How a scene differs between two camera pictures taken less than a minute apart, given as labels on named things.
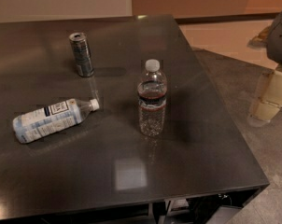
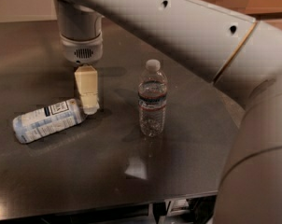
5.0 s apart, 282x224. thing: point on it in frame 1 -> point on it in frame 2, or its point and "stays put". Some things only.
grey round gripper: [279, 37] -> [81, 50]
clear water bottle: [152, 92] stays put
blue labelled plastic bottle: [31, 125] stays put
